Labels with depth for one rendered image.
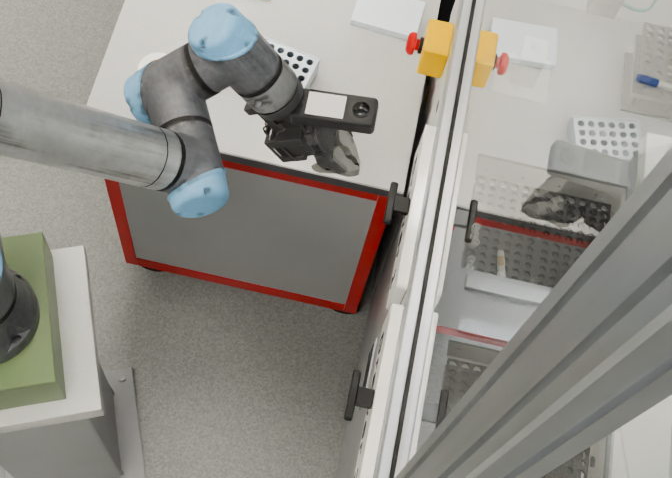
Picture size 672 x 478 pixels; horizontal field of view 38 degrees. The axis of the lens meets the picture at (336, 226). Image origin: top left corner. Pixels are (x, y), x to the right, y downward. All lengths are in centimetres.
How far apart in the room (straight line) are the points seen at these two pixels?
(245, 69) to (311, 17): 65
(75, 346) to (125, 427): 75
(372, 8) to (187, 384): 100
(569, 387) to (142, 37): 145
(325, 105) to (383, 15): 59
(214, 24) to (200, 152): 16
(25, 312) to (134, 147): 42
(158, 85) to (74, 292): 48
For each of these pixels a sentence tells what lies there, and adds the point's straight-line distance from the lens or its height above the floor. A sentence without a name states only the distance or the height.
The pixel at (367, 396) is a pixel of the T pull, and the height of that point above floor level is 91.
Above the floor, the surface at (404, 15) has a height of 78.
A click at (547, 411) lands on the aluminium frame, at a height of 177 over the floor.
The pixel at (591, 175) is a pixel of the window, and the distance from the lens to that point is 61.
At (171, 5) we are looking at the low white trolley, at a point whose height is 76.
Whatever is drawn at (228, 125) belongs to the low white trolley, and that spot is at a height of 76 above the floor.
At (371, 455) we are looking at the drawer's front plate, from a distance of 137.
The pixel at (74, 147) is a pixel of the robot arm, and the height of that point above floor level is 133.
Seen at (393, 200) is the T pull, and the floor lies 91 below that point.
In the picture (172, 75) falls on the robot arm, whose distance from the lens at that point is 125.
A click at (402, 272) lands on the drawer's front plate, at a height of 93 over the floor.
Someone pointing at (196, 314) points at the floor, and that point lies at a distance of 240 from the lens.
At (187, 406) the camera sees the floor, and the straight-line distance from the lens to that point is 233.
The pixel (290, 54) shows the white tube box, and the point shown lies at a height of 79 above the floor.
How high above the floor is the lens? 226
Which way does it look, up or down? 65 degrees down
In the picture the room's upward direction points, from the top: 13 degrees clockwise
